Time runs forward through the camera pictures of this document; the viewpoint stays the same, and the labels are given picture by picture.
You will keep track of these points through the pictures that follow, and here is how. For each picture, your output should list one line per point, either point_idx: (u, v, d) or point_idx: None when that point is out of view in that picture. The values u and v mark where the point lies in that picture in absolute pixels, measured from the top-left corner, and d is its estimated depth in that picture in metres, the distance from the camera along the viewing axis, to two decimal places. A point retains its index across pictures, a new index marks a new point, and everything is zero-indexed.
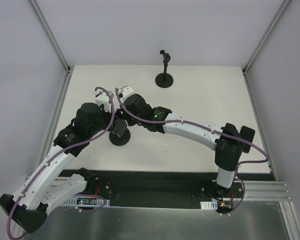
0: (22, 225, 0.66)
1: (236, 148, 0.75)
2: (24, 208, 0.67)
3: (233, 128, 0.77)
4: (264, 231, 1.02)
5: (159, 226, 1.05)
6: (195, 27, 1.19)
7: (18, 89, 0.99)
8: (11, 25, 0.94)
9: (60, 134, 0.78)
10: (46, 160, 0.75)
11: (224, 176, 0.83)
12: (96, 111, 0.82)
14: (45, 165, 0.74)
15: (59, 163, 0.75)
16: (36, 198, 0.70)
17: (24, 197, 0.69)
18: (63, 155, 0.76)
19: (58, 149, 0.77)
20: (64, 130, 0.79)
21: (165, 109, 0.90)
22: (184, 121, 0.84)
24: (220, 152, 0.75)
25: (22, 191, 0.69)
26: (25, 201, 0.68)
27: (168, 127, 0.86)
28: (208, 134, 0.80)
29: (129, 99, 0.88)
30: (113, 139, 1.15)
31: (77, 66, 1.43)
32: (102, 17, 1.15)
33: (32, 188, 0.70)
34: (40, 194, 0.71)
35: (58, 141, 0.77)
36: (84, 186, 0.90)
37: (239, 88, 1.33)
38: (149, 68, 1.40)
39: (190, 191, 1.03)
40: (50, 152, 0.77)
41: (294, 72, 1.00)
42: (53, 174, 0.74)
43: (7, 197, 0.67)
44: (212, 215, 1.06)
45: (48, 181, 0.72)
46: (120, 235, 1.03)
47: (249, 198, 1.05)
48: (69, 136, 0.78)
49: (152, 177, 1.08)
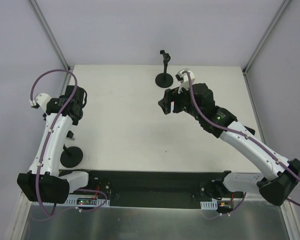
0: (51, 193, 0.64)
1: (285, 178, 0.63)
2: (48, 174, 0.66)
3: None
4: (264, 232, 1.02)
5: (159, 226, 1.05)
6: (195, 27, 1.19)
7: (19, 90, 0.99)
8: (11, 26, 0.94)
9: (49, 103, 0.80)
10: (47, 128, 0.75)
11: (236, 184, 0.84)
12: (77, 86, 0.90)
14: (50, 131, 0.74)
15: (61, 127, 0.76)
16: (54, 164, 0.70)
17: (42, 166, 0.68)
18: (62, 118, 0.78)
19: (53, 116, 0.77)
20: (53, 100, 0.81)
21: (230, 114, 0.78)
22: (249, 136, 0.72)
24: (275, 182, 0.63)
25: (39, 161, 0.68)
26: (46, 168, 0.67)
27: (228, 136, 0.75)
28: (273, 164, 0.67)
29: (198, 89, 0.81)
30: (70, 162, 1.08)
31: (77, 66, 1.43)
32: (102, 18, 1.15)
33: (47, 156, 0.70)
34: (56, 160, 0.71)
35: (50, 110, 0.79)
36: (86, 179, 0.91)
37: (239, 88, 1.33)
38: (149, 68, 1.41)
39: (190, 191, 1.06)
40: (47, 121, 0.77)
41: (294, 71, 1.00)
42: (60, 138, 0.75)
43: (25, 174, 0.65)
44: (211, 216, 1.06)
45: (58, 145, 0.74)
46: (120, 236, 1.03)
47: (249, 198, 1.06)
48: (59, 102, 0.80)
49: (152, 177, 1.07)
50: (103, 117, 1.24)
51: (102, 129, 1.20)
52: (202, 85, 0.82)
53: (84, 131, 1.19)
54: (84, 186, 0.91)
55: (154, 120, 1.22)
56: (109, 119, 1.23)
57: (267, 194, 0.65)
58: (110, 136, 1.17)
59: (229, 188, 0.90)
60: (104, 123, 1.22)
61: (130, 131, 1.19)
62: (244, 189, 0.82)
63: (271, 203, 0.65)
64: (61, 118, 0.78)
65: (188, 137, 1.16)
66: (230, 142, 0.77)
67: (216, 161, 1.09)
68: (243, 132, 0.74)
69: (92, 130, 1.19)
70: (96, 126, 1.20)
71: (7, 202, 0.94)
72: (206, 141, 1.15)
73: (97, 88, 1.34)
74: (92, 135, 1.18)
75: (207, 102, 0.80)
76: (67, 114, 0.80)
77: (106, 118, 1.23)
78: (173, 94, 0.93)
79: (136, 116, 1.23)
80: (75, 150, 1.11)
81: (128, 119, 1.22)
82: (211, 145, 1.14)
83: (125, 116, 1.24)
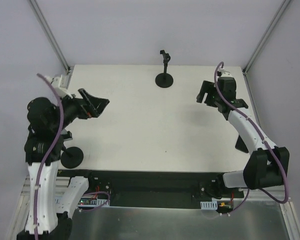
0: None
1: (263, 156, 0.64)
2: (47, 232, 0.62)
3: (286, 155, 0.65)
4: (263, 232, 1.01)
5: (159, 226, 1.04)
6: (195, 27, 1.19)
7: (18, 89, 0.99)
8: (10, 25, 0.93)
9: (27, 151, 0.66)
10: (32, 183, 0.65)
11: (231, 177, 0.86)
12: (47, 107, 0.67)
14: (37, 189, 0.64)
15: (48, 178, 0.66)
16: (50, 219, 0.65)
17: (38, 225, 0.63)
18: (47, 169, 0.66)
19: (36, 167, 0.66)
20: (29, 145, 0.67)
21: (244, 103, 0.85)
22: (249, 118, 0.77)
24: (255, 159, 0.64)
25: (34, 222, 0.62)
26: (43, 228, 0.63)
27: (232, 115, 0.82)
28: (258, 142, 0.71)
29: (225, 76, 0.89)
30: (69, 162, 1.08)
31: (77, 66, 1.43)
32: (102, 17, 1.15)
33: (41, 214, 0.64)
34: (51, 213, 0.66)
35: (30, 159, 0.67)
36: (87, 184, 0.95)
37: (239, 88, 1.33)
38: (149, 68, 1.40)
39: (190, 191, 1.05)
40: (31, 174, 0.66)
41: (294, 72, 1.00)
42: (50, 189, 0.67)
43: (25, 235, 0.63)
44: (212, 215, 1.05)
45: (51, 198, 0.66)
46: (120, 236, 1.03)
47: (248, 198, 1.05)
48: (38, 148, 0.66)
49: (152, 177, 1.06)
50: (104, 117, 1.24)
51: (103, 129, 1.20)
52: (230, 77, 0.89)
53: (84, 131, 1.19)
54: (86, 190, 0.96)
55: (154, 120, 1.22)
56: (109, 119, 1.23)
57: (247, 173, 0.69)
58: (110, 136, 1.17)
59: (225, 183, 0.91)
60: (105, 123, 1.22)
61: (130, 131, 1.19)
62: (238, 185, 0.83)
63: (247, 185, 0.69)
64: (46, 169, 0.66)
65: (188, 137, 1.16)
66: (232, 122, 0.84)
67: (216, 162, 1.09)
68: (245, 114, 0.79)
69: (93, 130, 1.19)
70: (97, 127, 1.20)
71: (6, 202, 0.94)
72: (206, 141, 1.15)
73: (97, 88, 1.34)
74: (92, 135, 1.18)
75: (228, 89, 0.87)
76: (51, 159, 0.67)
77: (106, 118, 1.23)
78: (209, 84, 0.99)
79: (136, 116, 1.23)
80: (76, 150, 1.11)
81: (129, 120, 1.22)
82: (212, 144, 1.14)
83: (125, 116, 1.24)
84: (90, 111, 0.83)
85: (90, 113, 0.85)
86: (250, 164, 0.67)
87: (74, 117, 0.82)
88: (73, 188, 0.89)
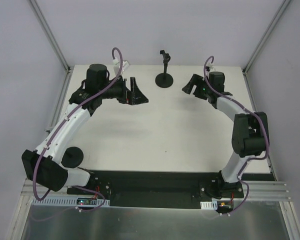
0: (47, 178, 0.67)
1: (243, 119, 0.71)
2: (49, 159, 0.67)
3: (264, 117, 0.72)
4: (264, 232, 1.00)
5: (158, 226, 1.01)
6: (195, 27, 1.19)
7: (18, 89, 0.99)
8: (10, 25, 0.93)
9: (74, 94, 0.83)
10: (64, 116, 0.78)
11: (228, 169, 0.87)
12: (105, 70, 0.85)
14: (65, 120, 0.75)
15: (77, 118, 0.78)
16: (59, 151, 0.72)
17: (48, 149, 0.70)
18: (81, 111, 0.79)
19: (74, 106, 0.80)
20: (78, 91, 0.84)
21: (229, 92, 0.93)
22: (233, 99, 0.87)
24: (237, 120, 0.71)
25: (46, 143, 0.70)
26: (50, 152, 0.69)
27: (219, 101, 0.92)
28: (239, 111, 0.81)
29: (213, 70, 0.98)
30: (69, 163, 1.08)
31: (77, 66, 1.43)
32: (102, 17, 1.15)
33: (55, 141, 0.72)
34: (62, 147, 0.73)
35: (73, 100, 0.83)
36: (88, 179, 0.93)
37: (239, 88, 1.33)
38: (149, 68, 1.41)
39: (190, 191, 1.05)
40: (67, 110, 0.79)
41: (294, 71, 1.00)
42: (72, 129, 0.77)
43: (30, 152, 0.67)
44: (211, 215, 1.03)
45: (67, 137, 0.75)
46: (120, 236, 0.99)
47: (249, 198, 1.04)
48: (83, 95, 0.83)
49: (152, 177, 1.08)
50: (104, 117, 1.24)
51: (103, 129, 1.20)
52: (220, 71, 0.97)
53: (85, 131, 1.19)
54: (83, 185, 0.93)
55: (154, 120, 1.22)
56: (109, 119, 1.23)
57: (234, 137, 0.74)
58: (110, 136, 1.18)
59: (225, 178, 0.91)
60: (105, 123, 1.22)
61: (130, 131, 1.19)
62: (236, 168, 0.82)
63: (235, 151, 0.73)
64: (80, 110, 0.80)
65: (188, 136, 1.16)
66: (220, 107, 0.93)
67: (216, 162, 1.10)
68: (229, 96, 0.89)
69: (93, 130, 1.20)
70: (97, 127, 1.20)
71: (6, 201, 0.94)
72: (206, 141, 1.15)
73: None
74: (92, 135, 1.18)
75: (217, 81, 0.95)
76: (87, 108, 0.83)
77: (106, 118, 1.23)
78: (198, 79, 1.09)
79: (136, 116, 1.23)
80: (76, 150, 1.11)
81: (129, 120, 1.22)
82: (212, 144, 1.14)
83: (125, 116, 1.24)
84: (129, 98, 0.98)
85: (129, 100, 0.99)
86: (234, 129, 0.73)
87: (116, 96, 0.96)
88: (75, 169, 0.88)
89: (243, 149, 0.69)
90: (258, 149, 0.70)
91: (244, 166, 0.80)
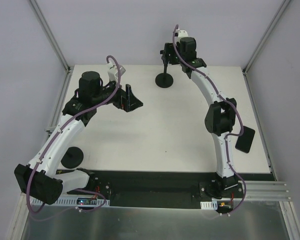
0: (41, 193, 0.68)
1: (218, 107, 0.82)
2: (43, 173, 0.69)
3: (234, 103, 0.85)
4: (264, 232, 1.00)
5: (159, 226, 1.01)
6: (195, 27, 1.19)
7: (18, 89, 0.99)
8: (10, 25, 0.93)
9: (68, 104, 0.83)
10: (58, 128, 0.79)
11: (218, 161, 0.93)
12: (98, 79, 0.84)
14: (59, 132, 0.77)
15: (71, 129, 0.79)
16: (53, 164, 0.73)
17: (41, 163, 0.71)
18: (74, 122, 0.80)
19: (68, 117, 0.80)
20: (71, 101, 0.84)
21: (203, 61, 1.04)
22: (207, 76, 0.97)
24: (213, 110, 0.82)
25: (39, 158, 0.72)
26: (43, 167, 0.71)
27: (194, 75, 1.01)
28: (213, 96, 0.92)
29: (185, 38, 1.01)
30: (69, 162, 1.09)
31: (77, 66, 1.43)
32: (103, 17, 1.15)
33: (48, 155, 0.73)
34: (56, 160, 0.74)
35: (67, 110, 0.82)
36: (86, 180, 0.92)
37: (239, 88, 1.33)
38: (149, 68, 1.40)
39: (190, 191, 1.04)
40: (61, 121, 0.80)
41: (294, 71, 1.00)
42: (65, 141, 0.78)
43: (23, 167, 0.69)
44: (211, 215, 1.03)
45: (60, 149, 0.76)
46: (120, 236, 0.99)
47: (249, 198, 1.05)
48: (77, 105, 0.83)
49: (152, 177, 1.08)
50: (104, 117, 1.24)
51: (103, 130, 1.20)
52: (190, 37, 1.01)
53: (84, 131, 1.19)
54: (82, 187, 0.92)
55: (154, 120, 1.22)
56: (109, 119, 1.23)
57: (208, 121, 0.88)
58: (110, 136, 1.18)
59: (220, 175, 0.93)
60: (105, 123, 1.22)
61: (130, 131, 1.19)
62: (222, 153, 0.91)
63: (208, 130, 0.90)
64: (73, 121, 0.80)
65: (188, 136, 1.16)
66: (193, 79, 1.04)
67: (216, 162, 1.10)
68: (204, 73, 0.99)
69: (93, 130, 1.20)
70: (97, 127, 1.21)
71: (7, 201, 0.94)
72: (206, 141, 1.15)
73: None
74: (92, 135, 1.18)
75: (189, 50, 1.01)
76: (81, 118, 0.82)
77: (106, 118, 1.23)
78: (169, 46, 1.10)
79: (136, 116, 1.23)
80: (76, 150, 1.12)
81: (129, 120, 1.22)
82: (211, 145, 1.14)
83: (125, 116, 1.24)
84: (125, 104, 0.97)
85: (124, 106, 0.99)
86: (209, 114, 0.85)
87: (110, 102, 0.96)
88: (74, 172, 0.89)
89: (215, 129, 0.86)
90: (226, 127, 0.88)
91: (227, 146, 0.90)
